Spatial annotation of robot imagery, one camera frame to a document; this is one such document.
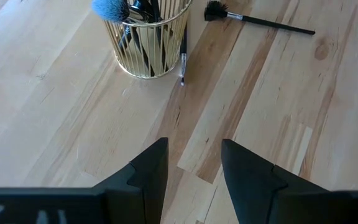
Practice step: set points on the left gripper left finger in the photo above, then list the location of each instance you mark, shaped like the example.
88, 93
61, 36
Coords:
129, 202

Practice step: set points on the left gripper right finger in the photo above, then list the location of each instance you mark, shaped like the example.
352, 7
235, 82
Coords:
259, 193

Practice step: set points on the thin black makeup brush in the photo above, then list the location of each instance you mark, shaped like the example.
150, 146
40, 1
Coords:
183, 62

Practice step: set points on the black fan makeup brush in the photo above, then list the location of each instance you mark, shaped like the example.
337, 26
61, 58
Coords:
214, 11

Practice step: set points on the fluffy powder makeup brush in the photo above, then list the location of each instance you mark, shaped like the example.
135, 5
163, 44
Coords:
110, 9

